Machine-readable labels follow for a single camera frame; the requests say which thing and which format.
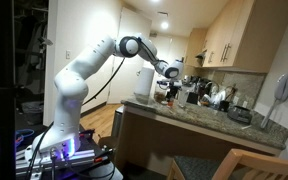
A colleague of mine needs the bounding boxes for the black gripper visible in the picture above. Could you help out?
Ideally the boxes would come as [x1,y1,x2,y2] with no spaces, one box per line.
[167,79,184,101]

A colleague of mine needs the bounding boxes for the granite kitchen counter island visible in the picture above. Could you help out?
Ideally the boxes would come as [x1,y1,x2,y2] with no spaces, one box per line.
[114,105,282,177]

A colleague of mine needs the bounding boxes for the clear glass jar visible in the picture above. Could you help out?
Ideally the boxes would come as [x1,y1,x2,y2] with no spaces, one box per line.
[177,83,196,108]

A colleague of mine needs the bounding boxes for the small black box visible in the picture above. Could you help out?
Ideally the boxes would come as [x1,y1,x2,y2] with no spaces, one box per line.
[186,91,199,105]

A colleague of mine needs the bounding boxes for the black coffee maker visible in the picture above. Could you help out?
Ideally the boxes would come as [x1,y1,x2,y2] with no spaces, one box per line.
[191,75,215,100]

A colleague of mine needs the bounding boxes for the white crumpled bag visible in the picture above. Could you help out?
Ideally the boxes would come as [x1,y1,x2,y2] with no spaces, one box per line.
[209,88,227,105]

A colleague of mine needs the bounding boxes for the white door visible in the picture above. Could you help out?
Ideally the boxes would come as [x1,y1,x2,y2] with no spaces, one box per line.
[106,7,153,105]

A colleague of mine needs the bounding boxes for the black mug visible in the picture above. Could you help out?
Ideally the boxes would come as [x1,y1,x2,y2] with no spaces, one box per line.
[218,99,231,113]

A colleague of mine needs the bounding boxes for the black toaster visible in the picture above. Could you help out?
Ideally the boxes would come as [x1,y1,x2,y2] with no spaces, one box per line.
[226,105,254,126]

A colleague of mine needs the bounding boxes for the round ceiling light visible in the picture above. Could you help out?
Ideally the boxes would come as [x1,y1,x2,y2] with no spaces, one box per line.
[159,20,170,30]

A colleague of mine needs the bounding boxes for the beige upper kitchen cabinets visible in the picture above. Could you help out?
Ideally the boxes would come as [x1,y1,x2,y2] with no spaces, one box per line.
[185,0,288,74]

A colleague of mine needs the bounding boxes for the wooden chair with dark cushion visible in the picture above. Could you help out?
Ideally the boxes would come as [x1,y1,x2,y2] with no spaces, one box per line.
[166,148,288,180]

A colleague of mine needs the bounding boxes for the dark waste bin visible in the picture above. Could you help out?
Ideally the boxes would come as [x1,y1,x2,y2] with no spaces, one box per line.
[20,101,45,126]

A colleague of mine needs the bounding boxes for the black vertical stand pole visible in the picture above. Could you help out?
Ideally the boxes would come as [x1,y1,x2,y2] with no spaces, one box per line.
[0,0,28,180]

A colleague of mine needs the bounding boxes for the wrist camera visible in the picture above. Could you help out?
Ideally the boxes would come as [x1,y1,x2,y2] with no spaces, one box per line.
[156,79,169,88]

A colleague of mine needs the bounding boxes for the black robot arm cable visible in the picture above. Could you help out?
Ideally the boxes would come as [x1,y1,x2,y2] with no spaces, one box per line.
[82,57,126,106]

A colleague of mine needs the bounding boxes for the grey wall phone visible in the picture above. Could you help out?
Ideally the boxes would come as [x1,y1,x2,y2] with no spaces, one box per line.
[259,71,288,130]

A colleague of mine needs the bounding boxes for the blue cable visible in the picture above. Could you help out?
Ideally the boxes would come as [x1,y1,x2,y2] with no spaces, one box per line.
[0,128,36,152]

